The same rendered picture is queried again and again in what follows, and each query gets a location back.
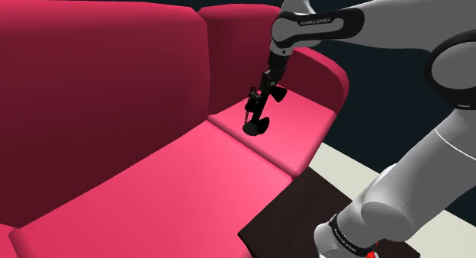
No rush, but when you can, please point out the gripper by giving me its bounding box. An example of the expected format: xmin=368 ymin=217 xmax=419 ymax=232
xmin=243 ymin=68 xmax=281 ymax=125

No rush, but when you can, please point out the black cone-shaped object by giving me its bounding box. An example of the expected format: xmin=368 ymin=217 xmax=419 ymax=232
xmin=242 ymin=117 xmax=271 ymax=137
xmin=268 ymin=85 xmax=288 ymax=103

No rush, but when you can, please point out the pink sofa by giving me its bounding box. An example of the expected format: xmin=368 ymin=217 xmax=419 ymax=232
xmin=0 ymin=0 xmax=350 ymax=258

